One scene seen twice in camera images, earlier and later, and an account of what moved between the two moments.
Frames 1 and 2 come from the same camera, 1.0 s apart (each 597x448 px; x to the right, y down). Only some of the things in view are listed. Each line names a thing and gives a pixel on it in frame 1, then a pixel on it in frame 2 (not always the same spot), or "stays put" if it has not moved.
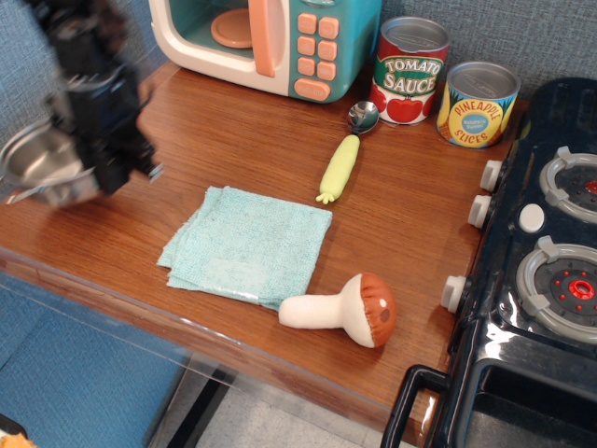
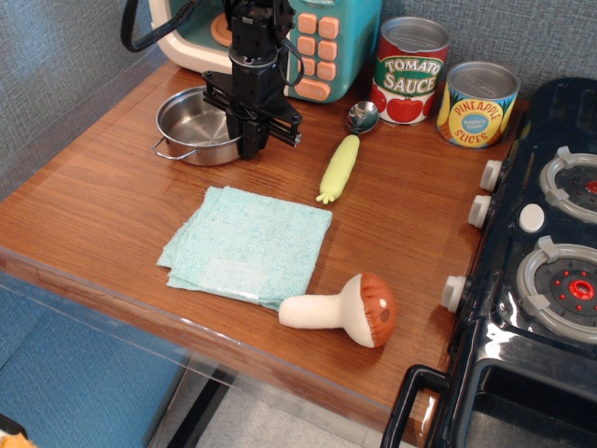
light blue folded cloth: [246, 248] stays put
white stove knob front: [451, 292] stays put
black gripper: [102, 112] -> [254, 88]
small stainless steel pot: [43, 162] -> [187, 119]
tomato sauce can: [409, 66] stays put
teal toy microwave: [320, 50] stays put
